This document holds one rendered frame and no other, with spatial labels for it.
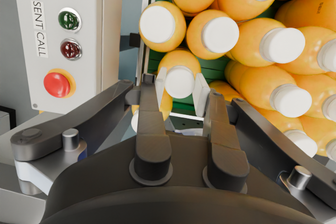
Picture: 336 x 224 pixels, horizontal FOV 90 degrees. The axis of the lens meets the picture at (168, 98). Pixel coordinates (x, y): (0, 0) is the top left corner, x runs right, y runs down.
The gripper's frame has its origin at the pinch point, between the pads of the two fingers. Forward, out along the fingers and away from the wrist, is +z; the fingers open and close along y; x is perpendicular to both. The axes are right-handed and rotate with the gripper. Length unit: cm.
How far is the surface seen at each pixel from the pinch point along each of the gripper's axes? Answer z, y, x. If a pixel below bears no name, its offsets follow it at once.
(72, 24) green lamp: 2.7, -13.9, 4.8
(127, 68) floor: 113, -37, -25
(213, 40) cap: 2.2, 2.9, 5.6
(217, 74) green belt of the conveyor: 23.8, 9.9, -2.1
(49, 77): 2.5, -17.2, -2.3
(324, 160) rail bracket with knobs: 13.6, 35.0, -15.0
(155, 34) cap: 2.1, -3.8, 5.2
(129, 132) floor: 113, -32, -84
